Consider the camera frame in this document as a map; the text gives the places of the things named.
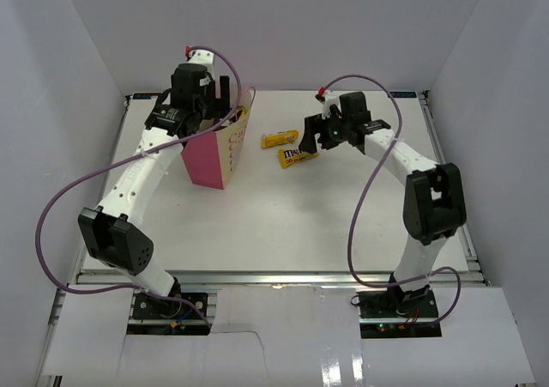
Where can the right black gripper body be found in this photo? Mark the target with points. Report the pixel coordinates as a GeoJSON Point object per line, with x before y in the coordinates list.
{"type": "Point", "coordinates": [337, 131]}

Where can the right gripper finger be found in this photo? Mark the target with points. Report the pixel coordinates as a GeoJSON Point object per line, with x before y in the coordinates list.
{"type": "Point", "coordinates": [321, 127]}
{"type": "Point", "coordinates": [308, 142]}

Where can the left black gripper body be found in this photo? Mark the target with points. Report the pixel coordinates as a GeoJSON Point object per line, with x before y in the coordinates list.
{"type": "Point", "coordinates": [208, 104]}

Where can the yellow candy bar pack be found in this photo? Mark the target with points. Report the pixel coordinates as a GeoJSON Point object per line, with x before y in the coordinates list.
{"type": "Point", "coordinates": [279, 138]}

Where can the yellow M&M's pack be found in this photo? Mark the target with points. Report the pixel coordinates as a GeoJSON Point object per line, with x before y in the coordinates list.
{"type": "Point", "coordinates": [291, 156]}

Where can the pink beige paper bag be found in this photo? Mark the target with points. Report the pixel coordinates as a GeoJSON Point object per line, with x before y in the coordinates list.
{"type": "Point", "coordinates": [211, 160]}

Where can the yellow candy pack front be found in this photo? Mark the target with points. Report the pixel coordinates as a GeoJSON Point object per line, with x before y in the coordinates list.
{"type": "Point", "coordinates": [238, 114]}

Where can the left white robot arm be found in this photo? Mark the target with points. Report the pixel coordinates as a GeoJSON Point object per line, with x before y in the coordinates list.
{"type": "Point", "coordinates": [112, 229]}

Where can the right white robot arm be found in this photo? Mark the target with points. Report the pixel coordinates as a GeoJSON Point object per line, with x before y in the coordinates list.
{"type": "Point", "coordinates": [433, 206]}

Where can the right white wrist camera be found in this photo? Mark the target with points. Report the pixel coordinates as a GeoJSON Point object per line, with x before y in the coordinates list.
{"type": "Point", "coordinates": [327, 101]}

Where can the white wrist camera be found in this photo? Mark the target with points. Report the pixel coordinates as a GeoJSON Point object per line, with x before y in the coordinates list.
{"type": "Point", "coordinates": [199, 56]}
{"type": "Point", "coordinates": [327, 101]}

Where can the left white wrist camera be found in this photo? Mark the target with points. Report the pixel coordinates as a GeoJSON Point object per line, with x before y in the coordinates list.
{"type": "Point", "coordinates": [199, 56]}

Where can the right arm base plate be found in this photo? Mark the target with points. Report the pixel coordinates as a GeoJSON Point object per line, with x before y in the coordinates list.
{"type": "Point", "coordinates": [381, 319]}

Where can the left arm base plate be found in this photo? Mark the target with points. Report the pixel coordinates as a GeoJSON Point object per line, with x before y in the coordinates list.
{"type": "Point", "coordinates": [155, 317]}

